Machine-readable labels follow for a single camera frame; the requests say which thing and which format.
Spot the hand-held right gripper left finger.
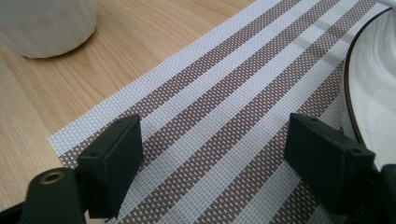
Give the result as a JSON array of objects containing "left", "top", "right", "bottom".
[{"left": 77, "top": 113, "right": 145, "bottom": 219}]

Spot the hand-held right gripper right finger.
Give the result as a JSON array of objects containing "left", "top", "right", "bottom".
[{"left": 283, "top": 112, "right": 377, "bottom": 217}]

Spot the white plate with dark rim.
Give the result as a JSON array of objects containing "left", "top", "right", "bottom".
[{"left": 341, "top": 0, "right": 396, "bottom": 172}]

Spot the striped woven placemat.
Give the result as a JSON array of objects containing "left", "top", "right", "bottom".
[{"left": 48, "top": 0, "right": 396, "bottom": 224}]

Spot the white ribbed cup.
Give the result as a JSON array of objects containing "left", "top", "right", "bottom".
[{"left": 0, "top": 0, "right": 99, "bottom": 60}]

